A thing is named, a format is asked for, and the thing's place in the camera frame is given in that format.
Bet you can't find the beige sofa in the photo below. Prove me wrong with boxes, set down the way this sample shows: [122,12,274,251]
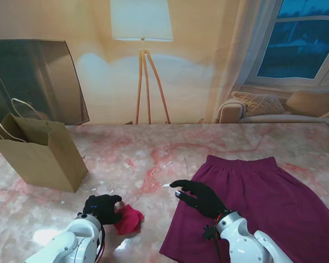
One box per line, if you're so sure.
[218,92,329,124]

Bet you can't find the left wrist cable bundle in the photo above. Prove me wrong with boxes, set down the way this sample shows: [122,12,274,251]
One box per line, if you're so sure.
[94,224,106,263]

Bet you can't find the plain tan cushion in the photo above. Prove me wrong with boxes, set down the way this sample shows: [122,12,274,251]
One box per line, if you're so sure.
[285,92,329,116]

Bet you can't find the cream knitted cushion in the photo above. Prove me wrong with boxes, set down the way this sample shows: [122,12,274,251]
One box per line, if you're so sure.
[231,91,291,116]

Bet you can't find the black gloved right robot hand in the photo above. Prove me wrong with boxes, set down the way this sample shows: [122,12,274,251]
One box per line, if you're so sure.
[170,179,231,219]

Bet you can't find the dark grey flat screen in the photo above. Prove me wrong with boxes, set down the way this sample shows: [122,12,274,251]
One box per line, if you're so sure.
[0,39,90,129]

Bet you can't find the magenta shorts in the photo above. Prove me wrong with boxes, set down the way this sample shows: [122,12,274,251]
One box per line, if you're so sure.
[158,155,329,263]

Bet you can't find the white framed window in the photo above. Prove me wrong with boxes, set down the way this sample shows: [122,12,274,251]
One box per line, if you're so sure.
[246,0,329,88]

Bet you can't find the white tripod floor lamp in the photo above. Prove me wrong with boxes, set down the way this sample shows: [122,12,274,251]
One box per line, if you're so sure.
[110,0,174,125]

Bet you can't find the wrist cable bundle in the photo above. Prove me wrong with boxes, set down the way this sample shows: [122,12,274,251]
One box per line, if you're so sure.
[203,216,225,263]
[94,224,106,263]

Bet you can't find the red ankle sock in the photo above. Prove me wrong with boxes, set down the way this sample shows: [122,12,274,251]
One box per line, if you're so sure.
[114,202,145,236]

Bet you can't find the sheer white curtain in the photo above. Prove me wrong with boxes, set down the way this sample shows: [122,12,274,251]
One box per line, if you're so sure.
[212,0,285,123]

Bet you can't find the right wrist cable bundle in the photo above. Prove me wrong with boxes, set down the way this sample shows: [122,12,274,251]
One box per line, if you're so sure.
[203,216,225,263]

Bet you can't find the kraft paper bag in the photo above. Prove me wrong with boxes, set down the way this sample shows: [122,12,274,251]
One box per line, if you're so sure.
[0,98,89,193]

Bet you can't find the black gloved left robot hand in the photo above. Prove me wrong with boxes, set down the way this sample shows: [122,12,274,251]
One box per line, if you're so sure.
[82,194,124,226]

